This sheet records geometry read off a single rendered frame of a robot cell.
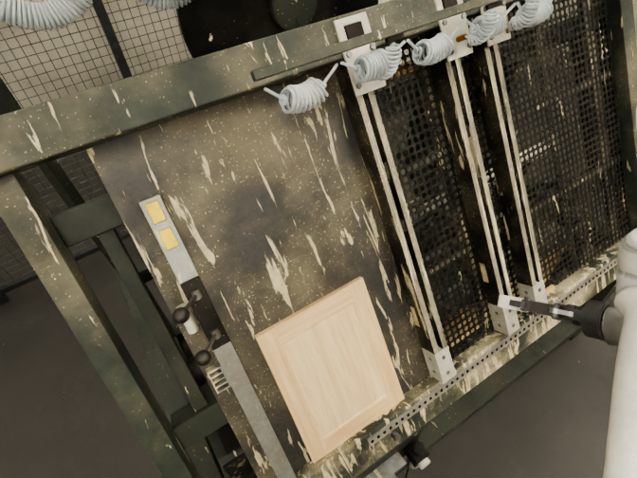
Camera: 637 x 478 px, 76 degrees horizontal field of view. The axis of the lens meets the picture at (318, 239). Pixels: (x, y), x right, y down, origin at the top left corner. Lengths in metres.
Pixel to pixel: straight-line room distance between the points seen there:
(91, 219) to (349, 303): 0.74
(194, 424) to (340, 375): 0.45
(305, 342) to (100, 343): 0.55
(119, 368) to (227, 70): 0.75
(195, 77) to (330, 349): 0.84
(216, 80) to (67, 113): 0.31
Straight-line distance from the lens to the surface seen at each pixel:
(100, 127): 0.98
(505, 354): 1.77
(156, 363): 1.86
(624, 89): 2.17
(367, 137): 1.19
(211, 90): 1.01
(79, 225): 1.12
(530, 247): 1.70
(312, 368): 1.30
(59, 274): 1.06
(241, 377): 1.20
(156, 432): 1.21
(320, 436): 1.43
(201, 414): 1.31
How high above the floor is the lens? 2.31
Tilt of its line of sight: 47 degrees down
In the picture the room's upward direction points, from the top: 5 degrees counter-clockwise
